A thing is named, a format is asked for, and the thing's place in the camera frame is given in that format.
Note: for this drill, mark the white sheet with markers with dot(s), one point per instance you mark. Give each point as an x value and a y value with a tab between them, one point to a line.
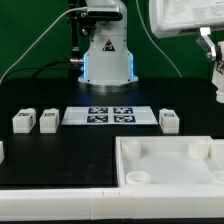
109	115

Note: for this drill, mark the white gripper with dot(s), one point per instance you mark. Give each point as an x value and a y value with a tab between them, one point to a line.
169	18

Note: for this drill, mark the white block left edge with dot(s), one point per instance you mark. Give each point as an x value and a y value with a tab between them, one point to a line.
1	152

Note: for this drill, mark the white front obstacle rail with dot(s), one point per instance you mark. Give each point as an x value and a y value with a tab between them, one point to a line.
153	202

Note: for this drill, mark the black camera on mount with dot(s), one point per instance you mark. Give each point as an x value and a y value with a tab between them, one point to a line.
105	15

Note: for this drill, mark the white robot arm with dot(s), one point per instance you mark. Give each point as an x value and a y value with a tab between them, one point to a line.
109	64

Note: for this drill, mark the white square table top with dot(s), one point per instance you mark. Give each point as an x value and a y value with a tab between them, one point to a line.
172	160

